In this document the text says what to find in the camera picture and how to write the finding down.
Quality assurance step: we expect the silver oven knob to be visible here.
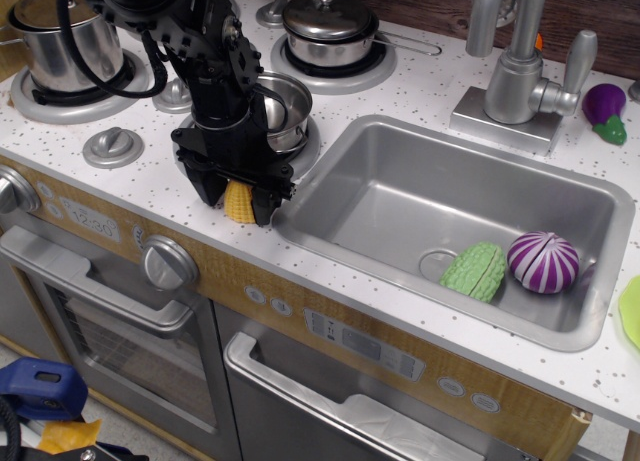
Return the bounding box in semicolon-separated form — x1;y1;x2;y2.
141;235;199;290
0;165;41;214

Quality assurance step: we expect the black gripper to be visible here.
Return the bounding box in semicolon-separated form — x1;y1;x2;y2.
171;115;294;226

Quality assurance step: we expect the silver counter knob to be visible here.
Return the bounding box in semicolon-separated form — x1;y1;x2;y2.
152;78;192;114
255;0;290;29
82;127;144;169

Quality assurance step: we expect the oven door with handle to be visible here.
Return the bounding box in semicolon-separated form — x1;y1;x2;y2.
1;226;241;460

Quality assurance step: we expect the green toy bitter gourd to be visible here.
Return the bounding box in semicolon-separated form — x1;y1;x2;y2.
439;241;506;303

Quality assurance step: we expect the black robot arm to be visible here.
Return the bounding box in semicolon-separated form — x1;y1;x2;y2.
86;0;294;226

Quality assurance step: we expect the grey sink basin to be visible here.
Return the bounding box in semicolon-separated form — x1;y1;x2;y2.
273;115;635;352

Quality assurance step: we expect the silver oven knob right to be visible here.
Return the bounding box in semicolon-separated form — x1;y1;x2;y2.
141;235;199;290

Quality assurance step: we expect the black cable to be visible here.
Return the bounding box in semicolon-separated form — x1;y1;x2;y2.
0;395;24;461

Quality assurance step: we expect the purple white toy onion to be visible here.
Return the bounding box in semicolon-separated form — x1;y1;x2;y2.
507;231;579;295

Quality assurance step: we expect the silver oven knob left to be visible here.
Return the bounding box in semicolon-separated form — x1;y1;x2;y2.
0;165;41;214

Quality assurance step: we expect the silver counter knob middle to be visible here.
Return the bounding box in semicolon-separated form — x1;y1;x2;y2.
152;78;192;114

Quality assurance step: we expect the tall steel pot with lid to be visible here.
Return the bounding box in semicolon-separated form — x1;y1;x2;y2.
1;0;124;93

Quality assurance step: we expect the yellow tape piece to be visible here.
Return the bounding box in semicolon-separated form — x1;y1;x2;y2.
37;419;102;455

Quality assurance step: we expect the yellow toy corn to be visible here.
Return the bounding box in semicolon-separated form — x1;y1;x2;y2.
223;180;256;224

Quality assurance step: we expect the light green plate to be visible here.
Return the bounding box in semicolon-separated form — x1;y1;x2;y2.
618;276;640;349

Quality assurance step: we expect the steel saucepan with lid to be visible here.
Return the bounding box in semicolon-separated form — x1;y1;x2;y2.
282;0;441;68

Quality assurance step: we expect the dishwasher door with handle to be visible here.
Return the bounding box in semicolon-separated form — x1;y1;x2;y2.
215;306;535;460

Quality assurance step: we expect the back right stove burner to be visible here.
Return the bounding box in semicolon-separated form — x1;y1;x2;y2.
270;35;397;95

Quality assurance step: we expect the small steel pan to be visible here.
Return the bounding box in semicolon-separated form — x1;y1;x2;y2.
258;72;313;154

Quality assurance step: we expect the silver toy faucet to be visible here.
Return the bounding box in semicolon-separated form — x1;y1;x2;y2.
450;0;598;155

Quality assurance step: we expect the silver counter knob front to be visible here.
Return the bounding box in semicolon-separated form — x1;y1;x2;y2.
82;127;144;169

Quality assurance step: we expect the front left stove burner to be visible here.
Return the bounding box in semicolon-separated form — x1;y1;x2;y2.
10;67;137;125

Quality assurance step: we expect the purple toy eggplant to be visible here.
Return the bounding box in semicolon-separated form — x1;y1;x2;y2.
582;83;627;145

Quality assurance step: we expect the silver counter knob back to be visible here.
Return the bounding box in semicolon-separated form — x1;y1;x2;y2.
255;0;290;29

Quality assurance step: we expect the blue clamp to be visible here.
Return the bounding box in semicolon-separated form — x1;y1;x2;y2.
1;357;88;421

